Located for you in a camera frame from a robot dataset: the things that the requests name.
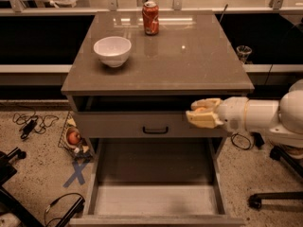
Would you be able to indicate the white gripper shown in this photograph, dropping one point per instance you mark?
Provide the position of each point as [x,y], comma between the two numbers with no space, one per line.
[233,113]

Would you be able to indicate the orange fruit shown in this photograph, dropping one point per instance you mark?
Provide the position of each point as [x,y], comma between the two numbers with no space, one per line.
[199,110]

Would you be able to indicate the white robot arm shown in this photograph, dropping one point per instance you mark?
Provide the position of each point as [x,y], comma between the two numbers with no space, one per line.
[280,121]

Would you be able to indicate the grey drawer cabinet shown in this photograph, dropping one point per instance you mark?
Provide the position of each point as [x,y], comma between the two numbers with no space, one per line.
[189,59]

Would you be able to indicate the open grey lower drawer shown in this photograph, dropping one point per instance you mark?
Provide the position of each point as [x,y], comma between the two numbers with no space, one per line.
[156,182]

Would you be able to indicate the closed grey upper drawer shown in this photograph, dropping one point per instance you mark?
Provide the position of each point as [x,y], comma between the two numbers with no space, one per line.
[129,125]

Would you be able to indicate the black stand leg right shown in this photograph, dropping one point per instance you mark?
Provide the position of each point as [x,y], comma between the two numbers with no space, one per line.
[258,140]

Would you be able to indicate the clear glass cup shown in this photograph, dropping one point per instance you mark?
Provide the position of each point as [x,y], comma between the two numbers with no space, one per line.
[243,52]

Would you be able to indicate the white ceramic bowl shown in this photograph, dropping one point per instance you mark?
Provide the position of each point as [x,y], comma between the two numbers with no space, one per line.
[113,51]

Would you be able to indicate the red soda can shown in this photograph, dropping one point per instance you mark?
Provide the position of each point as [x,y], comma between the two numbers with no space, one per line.
[150,13]

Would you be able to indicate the red apple in basket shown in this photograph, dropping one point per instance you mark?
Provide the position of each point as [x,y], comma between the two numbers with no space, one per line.
[73,138]

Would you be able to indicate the blue tape cross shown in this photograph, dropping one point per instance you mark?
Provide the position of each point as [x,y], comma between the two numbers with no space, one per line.
[77,174]

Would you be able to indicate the black stand lower left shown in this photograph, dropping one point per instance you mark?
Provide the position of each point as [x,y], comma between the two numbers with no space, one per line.
[15,200]

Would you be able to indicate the black drawer handle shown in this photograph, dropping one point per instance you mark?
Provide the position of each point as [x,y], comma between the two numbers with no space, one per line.
[145,130]

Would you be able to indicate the black power adapter with cable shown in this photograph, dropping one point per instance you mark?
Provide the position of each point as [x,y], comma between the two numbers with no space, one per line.
[30,122]

